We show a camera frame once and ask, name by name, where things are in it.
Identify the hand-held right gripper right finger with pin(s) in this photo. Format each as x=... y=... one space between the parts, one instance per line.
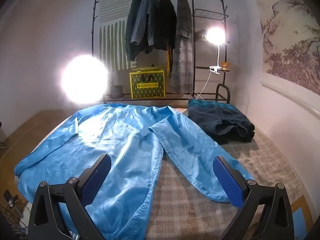
x=227 y=180

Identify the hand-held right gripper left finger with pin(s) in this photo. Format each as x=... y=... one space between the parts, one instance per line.
x=96 y=177

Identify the light blue jacket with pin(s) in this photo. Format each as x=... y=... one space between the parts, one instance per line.
x=125 y=142

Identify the black metal clothes rack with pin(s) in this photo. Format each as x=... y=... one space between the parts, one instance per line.
x=211 y=13

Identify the plaid bed blanket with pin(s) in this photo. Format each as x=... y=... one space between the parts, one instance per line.
x=190 y=205

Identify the dark navy folded garment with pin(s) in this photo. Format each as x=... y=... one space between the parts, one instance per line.
x=225 y=122

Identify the blue box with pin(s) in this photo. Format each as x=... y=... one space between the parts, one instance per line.
x=303 y=216

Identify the potted plant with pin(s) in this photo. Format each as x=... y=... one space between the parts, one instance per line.
x=116 y=91

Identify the yellow and green box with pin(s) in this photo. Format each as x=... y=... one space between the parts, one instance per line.
x=147 y=85

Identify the small teddy bear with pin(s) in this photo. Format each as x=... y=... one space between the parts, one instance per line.
x=225 y=65

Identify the yellow hanging cloth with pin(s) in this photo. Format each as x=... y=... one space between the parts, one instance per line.
x=169 y=62

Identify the white clip lamp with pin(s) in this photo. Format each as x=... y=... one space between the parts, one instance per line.
x=215 y=35

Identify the dark cloth on shelf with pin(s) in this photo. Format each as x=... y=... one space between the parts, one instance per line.
x=200 y=35

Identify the blue denim hanging jacket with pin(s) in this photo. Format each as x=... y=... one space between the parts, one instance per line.
x=145 y=22

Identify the black hanging jacket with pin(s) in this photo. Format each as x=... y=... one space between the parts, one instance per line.
x=166 y=25

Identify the black metal bed rail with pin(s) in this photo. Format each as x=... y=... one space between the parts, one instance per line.
x=228 y=93

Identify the green striped wall poster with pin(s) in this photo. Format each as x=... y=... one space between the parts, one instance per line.
x=112 y=47

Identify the landscape wall painting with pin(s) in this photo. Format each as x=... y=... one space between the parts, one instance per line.
x=290 y=47

